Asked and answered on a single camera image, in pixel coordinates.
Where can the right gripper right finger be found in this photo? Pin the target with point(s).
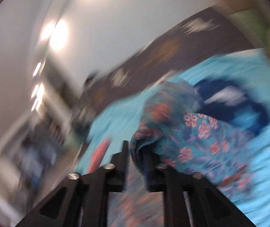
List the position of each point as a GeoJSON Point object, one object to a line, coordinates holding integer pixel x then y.
{"type": "Point", "coordinates": [190, 200]}

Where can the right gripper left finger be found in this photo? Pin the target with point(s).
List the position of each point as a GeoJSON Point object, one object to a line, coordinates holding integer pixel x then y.
{"type": "Point", "coordinates": [81, 200]}

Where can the floral teal garment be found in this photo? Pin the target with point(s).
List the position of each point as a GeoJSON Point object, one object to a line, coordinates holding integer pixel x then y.
{"type": "Point", "coordinates": [173, 127]}

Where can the folded pink garment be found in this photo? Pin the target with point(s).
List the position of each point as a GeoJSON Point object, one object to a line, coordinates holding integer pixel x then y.
{"type": "Point", "coordinates": [98, 155]}

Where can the navy star fleece garment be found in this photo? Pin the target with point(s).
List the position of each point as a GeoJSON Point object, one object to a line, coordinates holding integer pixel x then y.
{"type": "Point", "coordinates": [229, 101]}

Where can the light blue star quilt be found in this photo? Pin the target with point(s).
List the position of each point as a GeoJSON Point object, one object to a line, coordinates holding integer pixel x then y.
{"type": "Point", "coordinates": [120, 120]}

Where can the dark reindeer bed cover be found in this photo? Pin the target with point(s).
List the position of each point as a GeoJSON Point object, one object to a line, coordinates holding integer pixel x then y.
{"type": "Point", "coordinates": [185, 45]}

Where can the green cushion near window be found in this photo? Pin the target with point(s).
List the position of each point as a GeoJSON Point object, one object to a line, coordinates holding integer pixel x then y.
{"type": "Point", "coordinates": [252, 19]}

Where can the beige pillow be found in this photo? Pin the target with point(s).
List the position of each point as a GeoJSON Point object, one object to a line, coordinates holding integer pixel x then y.
{"type": "Point", "coordinates": [234, 6]}

